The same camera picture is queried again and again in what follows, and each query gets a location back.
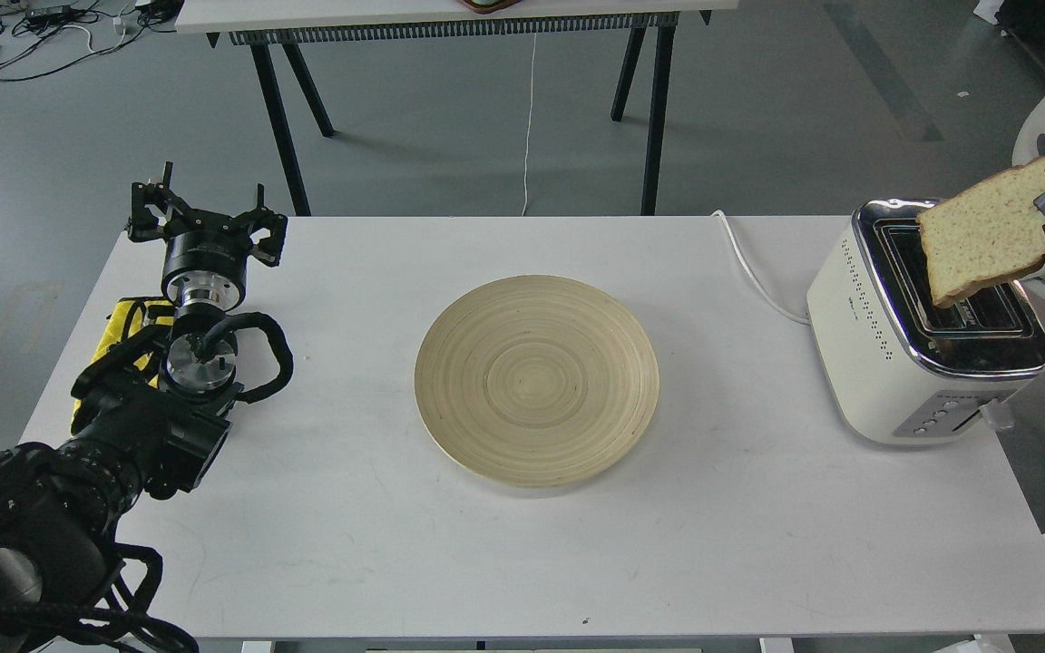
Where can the slice of brown bread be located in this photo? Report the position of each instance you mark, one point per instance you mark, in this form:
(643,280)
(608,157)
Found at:
(988,235)

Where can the brown object on background table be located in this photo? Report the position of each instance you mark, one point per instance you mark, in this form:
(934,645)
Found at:
(487,6)

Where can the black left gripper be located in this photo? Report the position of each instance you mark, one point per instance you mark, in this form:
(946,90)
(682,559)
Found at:
(207,253)

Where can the round wooden plate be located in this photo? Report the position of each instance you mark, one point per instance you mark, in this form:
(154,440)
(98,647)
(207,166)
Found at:
(536,381)

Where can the cream and chrome toaster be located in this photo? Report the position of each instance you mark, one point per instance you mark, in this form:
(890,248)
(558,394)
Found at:
(901,370)

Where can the white background table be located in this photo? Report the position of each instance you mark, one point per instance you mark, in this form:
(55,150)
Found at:
(261,26)

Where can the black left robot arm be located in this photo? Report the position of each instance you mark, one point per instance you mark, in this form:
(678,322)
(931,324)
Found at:
(151,415)

